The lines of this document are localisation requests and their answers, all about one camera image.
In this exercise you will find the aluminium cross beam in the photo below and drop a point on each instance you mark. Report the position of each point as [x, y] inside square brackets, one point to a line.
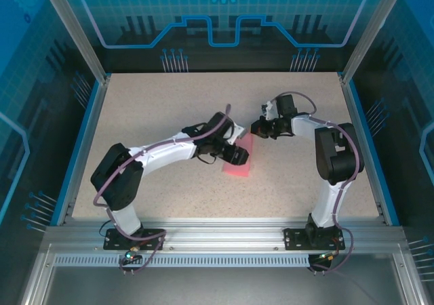
[220, 234]

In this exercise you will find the aluminium side rail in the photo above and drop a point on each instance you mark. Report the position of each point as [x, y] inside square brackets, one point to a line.
[362, 142]
[87, 142]

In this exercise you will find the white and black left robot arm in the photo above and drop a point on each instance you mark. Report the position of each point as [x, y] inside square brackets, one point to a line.
[162, 154]

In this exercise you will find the aluminium frame post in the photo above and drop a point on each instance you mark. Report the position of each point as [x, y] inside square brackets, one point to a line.
[78, 30]
[369, 30]

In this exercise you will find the blue table edge strip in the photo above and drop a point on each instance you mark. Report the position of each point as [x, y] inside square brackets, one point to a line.
[77, 149]
[372, 149]

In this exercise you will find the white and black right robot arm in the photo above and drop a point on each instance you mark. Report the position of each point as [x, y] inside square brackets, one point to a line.
[325, 156]

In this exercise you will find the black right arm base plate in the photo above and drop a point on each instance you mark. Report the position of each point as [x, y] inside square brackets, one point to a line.
[293, 240]

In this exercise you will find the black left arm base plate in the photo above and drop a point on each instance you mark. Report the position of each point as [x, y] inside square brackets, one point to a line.
[112, 242]

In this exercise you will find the small LED connector board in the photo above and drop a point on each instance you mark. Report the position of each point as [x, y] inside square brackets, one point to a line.
[326, 257]
[130, 255]

